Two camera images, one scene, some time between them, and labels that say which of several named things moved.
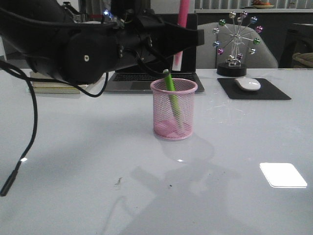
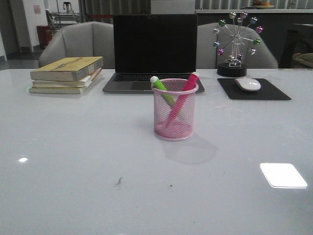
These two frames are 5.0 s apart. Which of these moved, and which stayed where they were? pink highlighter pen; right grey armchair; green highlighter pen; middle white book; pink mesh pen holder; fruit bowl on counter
Moved: pink highlighter pen; green highlighter pen
Stayed: right grey armchair; fruit bowl on counter; pink mesh pen holder; middle white book
